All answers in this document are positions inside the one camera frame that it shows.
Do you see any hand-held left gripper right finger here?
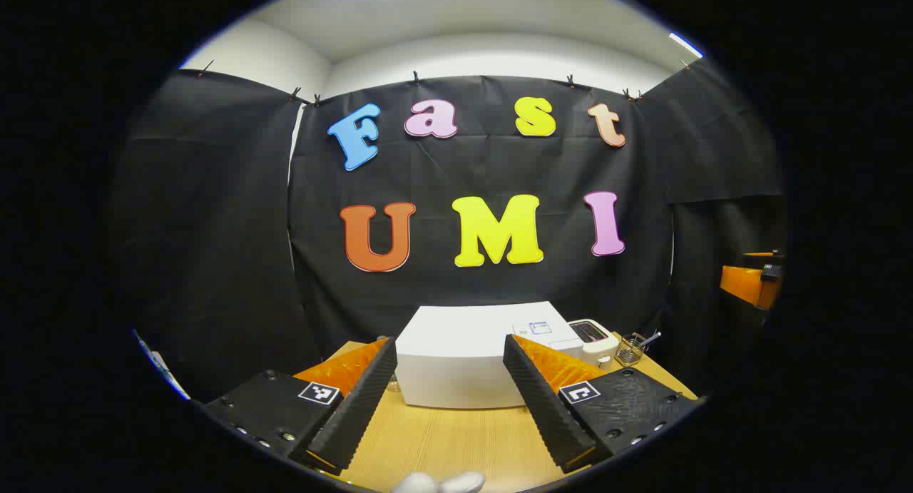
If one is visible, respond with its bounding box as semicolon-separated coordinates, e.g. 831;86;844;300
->
503;334;703;474

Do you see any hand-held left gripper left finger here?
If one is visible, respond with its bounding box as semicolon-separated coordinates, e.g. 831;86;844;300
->
203;336;398;476

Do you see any white toaster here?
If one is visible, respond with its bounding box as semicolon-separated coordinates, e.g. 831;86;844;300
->
568;319;620;369

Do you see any white microwave oven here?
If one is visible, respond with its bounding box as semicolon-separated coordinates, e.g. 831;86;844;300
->
394;300;586;410

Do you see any ceiling light panel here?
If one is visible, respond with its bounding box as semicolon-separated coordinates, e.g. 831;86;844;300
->
668;32;705;59

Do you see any wire mesh utensil holder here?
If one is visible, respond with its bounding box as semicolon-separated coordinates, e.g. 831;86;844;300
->
615;332;646;367

